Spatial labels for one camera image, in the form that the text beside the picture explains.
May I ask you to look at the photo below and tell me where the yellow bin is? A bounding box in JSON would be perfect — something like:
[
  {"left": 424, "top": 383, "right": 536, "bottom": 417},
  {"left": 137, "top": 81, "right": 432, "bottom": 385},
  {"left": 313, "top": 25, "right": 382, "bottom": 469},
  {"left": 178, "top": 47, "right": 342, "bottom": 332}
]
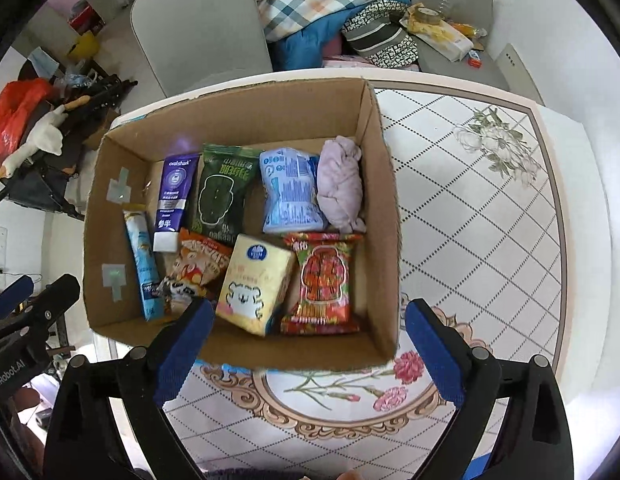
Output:
[{"left": 65, "top": 31, "right": 101, "bottom": 61}]

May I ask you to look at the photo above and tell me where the orange snack packet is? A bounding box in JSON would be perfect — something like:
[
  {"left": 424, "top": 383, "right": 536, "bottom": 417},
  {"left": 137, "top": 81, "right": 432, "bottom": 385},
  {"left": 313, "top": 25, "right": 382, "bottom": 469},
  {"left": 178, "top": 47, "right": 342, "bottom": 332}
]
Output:
[{"left": 157, "top": 227, "right": 234, "bottom": 316}]

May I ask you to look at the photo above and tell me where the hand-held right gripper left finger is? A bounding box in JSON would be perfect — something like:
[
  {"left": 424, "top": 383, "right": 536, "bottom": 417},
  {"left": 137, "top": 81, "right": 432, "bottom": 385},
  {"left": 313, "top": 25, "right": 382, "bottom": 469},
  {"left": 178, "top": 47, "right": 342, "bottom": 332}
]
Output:
[{"left": 42, "top": 299, "right": 215, "bottom": 480}]

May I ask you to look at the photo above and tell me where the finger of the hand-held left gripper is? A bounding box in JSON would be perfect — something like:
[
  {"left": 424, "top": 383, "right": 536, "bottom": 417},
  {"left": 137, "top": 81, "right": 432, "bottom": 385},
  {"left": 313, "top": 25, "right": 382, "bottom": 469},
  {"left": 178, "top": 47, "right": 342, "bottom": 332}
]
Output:
[
  {"left": 0, "top": 275, "right": 35, "bottom": 320},
  {"left": 0, "top": 274, "right": 82, "bottom": 356}
]

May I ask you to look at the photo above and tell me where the purple cloth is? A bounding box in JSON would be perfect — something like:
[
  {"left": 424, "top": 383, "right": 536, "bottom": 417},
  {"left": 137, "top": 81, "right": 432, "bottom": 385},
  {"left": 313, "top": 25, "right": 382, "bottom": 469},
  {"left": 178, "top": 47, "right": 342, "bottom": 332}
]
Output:
[{"left": 316, "top": 136, "right": 367, "bottom": 234}]

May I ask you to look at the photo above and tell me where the black folding stroller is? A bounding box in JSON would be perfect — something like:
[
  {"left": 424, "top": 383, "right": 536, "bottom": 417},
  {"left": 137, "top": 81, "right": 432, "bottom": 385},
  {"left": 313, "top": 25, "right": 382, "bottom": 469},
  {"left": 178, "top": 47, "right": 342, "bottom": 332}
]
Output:
[{"left": 0, "top": 60, "right": 138, "bottom": 221}]

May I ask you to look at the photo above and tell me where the white goose plush toy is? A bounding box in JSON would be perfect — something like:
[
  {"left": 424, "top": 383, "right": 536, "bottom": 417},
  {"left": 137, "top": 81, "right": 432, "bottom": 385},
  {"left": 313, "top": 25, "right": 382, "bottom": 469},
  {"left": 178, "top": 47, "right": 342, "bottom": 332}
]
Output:
[{"left": 0, "top": 95, "right": 91, "bottom": 178}]

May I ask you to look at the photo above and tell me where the light blue face mask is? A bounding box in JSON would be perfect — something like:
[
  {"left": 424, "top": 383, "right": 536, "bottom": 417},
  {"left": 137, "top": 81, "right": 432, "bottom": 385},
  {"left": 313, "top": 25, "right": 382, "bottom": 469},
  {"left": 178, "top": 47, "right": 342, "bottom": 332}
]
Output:
[{"left": 30, "top": 47, "right": 61, "bottom": 78}]

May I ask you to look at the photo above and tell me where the yellow tissue pack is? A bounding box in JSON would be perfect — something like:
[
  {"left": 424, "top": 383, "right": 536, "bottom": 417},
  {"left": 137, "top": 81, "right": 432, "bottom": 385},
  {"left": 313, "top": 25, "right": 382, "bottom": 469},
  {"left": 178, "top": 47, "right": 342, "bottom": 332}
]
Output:
[{"left": 215, "top": 233, "right": 295, "bottom": 337}]

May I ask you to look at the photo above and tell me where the orange plastic bag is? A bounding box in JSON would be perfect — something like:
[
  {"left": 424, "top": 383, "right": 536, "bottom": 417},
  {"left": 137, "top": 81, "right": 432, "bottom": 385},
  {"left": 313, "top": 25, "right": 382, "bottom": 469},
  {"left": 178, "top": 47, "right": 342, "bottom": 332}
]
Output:
[{"left": 0, "top": 78, "right": 55, "bottom": 168}]

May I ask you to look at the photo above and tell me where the red snack packet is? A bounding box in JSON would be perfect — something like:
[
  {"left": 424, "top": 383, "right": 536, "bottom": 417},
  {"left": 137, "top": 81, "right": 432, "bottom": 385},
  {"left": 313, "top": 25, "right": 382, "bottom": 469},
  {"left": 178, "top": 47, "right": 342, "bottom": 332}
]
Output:
[{"left": 280, "top": 231, "right": 365, "bottom": 336}]

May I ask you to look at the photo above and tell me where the long blue tube packet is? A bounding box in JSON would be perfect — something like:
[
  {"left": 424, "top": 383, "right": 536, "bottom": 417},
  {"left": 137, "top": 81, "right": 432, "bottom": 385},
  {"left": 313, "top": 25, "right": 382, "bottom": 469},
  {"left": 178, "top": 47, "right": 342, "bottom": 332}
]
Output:
[{"left": 122, "top": 204, "right": 165, "bottom": 322}]

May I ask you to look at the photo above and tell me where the blue cloth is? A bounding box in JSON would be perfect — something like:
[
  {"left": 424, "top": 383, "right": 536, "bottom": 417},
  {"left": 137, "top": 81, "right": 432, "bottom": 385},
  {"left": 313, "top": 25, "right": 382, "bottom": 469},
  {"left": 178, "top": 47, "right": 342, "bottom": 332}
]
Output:
[{"left": 267, "top": 0, "right": 408, "bottom": 72}]

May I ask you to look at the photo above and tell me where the pink cloth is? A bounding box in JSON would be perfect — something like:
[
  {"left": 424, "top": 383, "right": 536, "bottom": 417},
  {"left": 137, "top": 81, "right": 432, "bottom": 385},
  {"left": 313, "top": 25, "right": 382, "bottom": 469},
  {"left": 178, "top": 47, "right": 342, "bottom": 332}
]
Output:
[{"left": 322, "top": 52, "right": 421, "bottom": 72}]

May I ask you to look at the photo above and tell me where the green snack packet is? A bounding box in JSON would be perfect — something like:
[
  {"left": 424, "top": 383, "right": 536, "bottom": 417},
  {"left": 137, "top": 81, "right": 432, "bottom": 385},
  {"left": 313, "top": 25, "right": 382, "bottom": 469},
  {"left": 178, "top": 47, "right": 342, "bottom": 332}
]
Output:
[{"left": 190, "top": 144, "right": 261, "bottom": 243}]

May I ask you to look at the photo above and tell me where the plaid blanket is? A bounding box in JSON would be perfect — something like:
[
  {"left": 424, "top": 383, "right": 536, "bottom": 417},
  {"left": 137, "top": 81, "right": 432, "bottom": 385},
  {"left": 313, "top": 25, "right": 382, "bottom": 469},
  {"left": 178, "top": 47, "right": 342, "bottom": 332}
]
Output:
[{"left": 242, "top": 0, "right": 408, "bottom": 43}]

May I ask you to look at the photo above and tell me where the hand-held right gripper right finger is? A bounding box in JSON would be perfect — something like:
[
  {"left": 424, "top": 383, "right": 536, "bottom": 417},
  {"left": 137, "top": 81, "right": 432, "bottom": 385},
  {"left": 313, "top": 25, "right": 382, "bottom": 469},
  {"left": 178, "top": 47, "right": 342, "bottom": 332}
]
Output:
[{"left": 405, "top": 298, "right": 575, "bottom": 480}]

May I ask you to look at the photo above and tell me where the brown floor carton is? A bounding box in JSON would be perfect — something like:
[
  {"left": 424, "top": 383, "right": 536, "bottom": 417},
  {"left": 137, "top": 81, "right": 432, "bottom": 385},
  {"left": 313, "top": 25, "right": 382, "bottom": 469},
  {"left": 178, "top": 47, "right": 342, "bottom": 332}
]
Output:
[{"left": 82, "top": 110, "right": 121, "bottom": 151}]

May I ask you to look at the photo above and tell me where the cardboard box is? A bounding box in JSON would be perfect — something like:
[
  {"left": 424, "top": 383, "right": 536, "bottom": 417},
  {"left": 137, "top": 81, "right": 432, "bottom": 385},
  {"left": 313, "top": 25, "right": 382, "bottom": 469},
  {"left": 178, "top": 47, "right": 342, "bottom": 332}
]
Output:
[{"left": 82, "top": 77, "right": 403, "bottom": 373}]

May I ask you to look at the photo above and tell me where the orange snack wrapper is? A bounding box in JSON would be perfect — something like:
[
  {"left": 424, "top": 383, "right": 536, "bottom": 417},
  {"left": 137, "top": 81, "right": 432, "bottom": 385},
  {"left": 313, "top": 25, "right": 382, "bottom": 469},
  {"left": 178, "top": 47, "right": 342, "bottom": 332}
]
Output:
[{"left": 447, "top": 21, "right": 488, "bottom": 38}]

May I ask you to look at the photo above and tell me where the purple white toothpaste tube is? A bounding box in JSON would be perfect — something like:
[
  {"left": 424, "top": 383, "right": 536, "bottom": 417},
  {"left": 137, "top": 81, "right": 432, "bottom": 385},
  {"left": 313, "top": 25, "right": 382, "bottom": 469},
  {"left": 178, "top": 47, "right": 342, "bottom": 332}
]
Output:
[{"left": 152, "top": 154, "right": 201, "bottom": 252}]

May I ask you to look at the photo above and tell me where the yellow white packet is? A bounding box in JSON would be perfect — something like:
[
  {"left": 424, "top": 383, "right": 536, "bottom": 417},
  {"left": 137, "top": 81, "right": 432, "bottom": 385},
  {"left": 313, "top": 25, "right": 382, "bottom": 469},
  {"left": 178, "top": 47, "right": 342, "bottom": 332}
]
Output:
[{"left": 401, "top": 10, "right": 474, "bottom": 62}]

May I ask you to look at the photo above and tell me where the blue tissue pack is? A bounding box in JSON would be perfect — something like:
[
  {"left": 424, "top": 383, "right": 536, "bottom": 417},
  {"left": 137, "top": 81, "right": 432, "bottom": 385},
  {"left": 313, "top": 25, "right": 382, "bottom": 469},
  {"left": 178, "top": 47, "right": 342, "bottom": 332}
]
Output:
[{"left": 260, "top": 146, "right": 328, "bottom": 234}]

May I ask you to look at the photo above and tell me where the black white patterned bag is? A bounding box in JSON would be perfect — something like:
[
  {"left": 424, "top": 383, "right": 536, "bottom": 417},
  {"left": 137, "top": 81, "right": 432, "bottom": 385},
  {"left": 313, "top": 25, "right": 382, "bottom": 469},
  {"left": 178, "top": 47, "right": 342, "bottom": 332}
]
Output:
[{"left": 341, "top": 0, "right": 421, "bottom": 68}]

